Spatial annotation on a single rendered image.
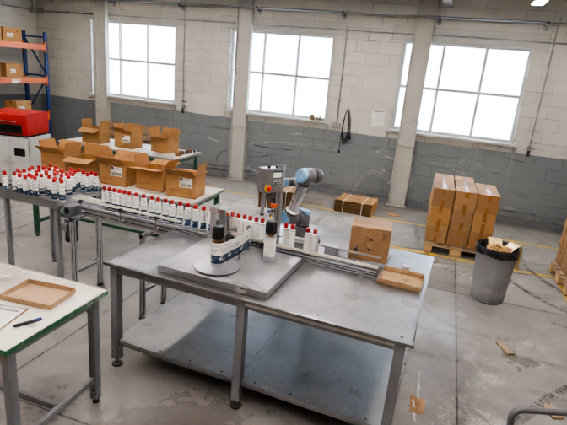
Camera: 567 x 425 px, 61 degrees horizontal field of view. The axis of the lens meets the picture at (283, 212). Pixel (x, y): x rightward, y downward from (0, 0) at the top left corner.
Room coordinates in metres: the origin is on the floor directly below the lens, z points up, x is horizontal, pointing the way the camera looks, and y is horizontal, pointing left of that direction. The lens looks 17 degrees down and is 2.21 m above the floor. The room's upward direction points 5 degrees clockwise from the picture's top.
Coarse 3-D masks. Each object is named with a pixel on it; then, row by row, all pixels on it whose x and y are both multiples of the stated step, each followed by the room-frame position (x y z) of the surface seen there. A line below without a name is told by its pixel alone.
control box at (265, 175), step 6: (264, 168) 3.58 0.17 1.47; (258, 174) 3.62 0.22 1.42; (264, 174) 3.55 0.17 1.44; (270, 174) 3.57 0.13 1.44; (282, 174) 3.63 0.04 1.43; (258, 180) 3.61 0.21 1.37; (264, 180) 3.55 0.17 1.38; (270, 180) 3.57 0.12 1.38; (282, 180) 3.63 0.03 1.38; (258, 186) 3.61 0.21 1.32; (264, 186) 3.55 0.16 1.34; (270, 186) 3.57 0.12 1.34; (276, 186) 3.61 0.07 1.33; (264, 192) 3.55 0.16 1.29; (270, 192) 3.59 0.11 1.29
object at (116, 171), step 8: (104, 152) 5.39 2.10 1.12; (120, 152) 5.59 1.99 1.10; (128, 152) 5.57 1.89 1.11; (136, 152) 5.56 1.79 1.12; (104, 160) 5.22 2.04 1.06; (112, 160) 5.16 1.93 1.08; (120, 160) 5.12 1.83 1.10; (128, 160) 5.50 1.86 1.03; (104, 168) 5.27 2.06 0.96; (112, 168) 5.24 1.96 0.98; (120, 168) 5.22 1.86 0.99; (128, 168) 5.24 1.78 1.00; (104, 176) 5.27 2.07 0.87; (112, 176) 5.24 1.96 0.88; (120, 176) 5.22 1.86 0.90; (128, 176) 5.22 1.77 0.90; (136, 176) 5.41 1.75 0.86; (112, 184) 5.24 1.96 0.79; (120, 184) 5.22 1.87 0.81; (128, 184) 5.26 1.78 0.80
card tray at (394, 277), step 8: (384, 272) 3.28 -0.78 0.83; (392, 272) 3.30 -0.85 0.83; (400, 272) 3.30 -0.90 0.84; (408, 272) 3.28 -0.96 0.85; (416, 272) 3.26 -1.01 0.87; (384, 280) 3.08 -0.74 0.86; (392, 280) 3.16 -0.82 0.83; (400, 280) 3.17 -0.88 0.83; (408, 280) 3.18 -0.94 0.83; (416, 280) 3.20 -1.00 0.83; (408, 288) 3.02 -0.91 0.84; (416, 288) 3.01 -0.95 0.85
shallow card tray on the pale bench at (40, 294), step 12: (12, 288) 2.55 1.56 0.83; (24, 288) 2.60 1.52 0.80; (36, 288) 2.62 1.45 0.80; (48, 288) 2.63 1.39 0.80; (60, 288) 2.64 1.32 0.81; (72, 288) 2.61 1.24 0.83; (12, 300) 2.44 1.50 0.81; (24, 300) 2.42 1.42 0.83; (36, 300) 2.48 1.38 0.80; (48, 300) 2.49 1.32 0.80; (60, 300) 2.47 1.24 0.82
